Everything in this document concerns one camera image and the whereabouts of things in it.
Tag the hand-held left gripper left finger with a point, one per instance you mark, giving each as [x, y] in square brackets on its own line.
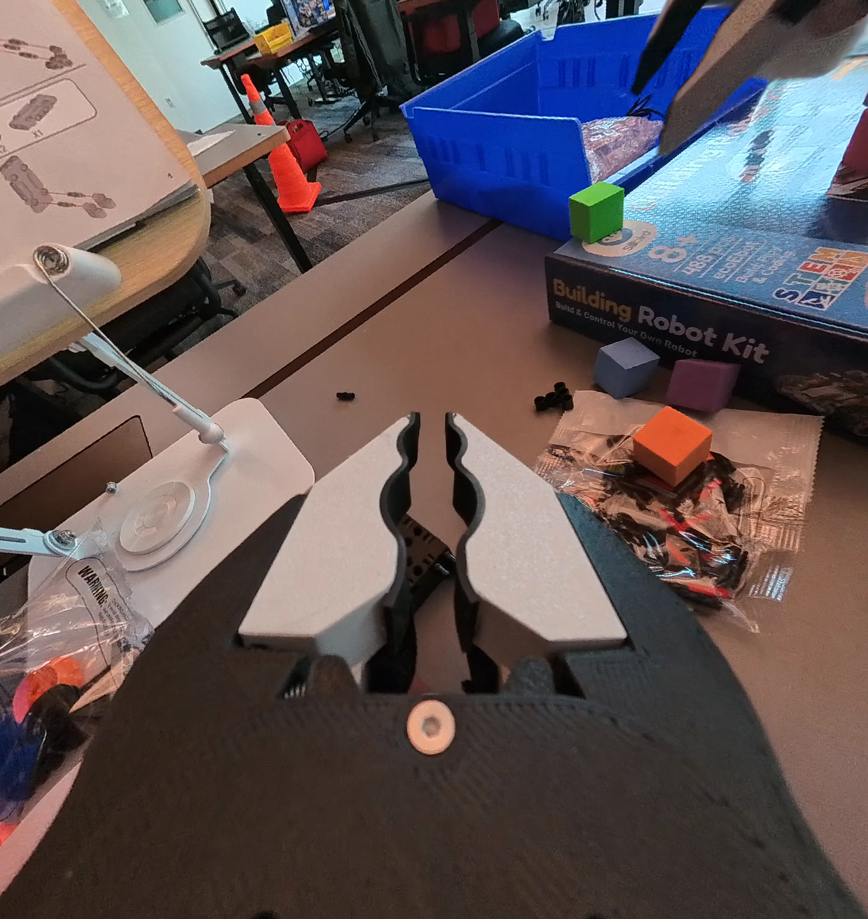
[327, 575]

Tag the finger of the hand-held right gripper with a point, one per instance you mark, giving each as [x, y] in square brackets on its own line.
[667, 43]
[757, 50]

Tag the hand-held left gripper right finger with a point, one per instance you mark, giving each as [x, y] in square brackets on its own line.
[542, 575]

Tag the green foam cube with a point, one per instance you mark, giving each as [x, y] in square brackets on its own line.
[596, 211]

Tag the orange foam cube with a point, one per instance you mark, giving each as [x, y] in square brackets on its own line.
[673, 445]

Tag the blue foam cube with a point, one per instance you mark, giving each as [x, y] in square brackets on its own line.
[625, 366]

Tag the white label wheels bag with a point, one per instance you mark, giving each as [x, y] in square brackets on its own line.
[32, 689]

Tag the grey desk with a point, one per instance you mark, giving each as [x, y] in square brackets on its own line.
[434, 316]

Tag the bubble wrap bag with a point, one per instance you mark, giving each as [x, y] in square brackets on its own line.
[621, 144]

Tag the white book stand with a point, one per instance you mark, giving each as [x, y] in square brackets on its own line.
[255, 460]

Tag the black double connector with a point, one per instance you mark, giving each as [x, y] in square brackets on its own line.
[553, 398]

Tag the blue plastic bin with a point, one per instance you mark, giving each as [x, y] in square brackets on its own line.
[492, 144]

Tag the silver plastic parts bag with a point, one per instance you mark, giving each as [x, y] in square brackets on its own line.
[750, 532]

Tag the clear empty plastic bag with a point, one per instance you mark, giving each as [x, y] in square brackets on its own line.
[111, 589]

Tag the blue robot kit box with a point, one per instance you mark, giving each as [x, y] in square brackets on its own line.
[750, 287]

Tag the red plastic object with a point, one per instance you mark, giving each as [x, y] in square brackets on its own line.
[309, 147]

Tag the yellow plastic bin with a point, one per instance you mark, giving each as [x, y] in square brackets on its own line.
[273, 39]

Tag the orange traffic cone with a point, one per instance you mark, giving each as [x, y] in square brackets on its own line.
[286, 161]

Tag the wooden background table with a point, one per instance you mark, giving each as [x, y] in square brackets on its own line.
[240, 144]

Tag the instruction booklet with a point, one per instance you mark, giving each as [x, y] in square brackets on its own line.
[61, 129]

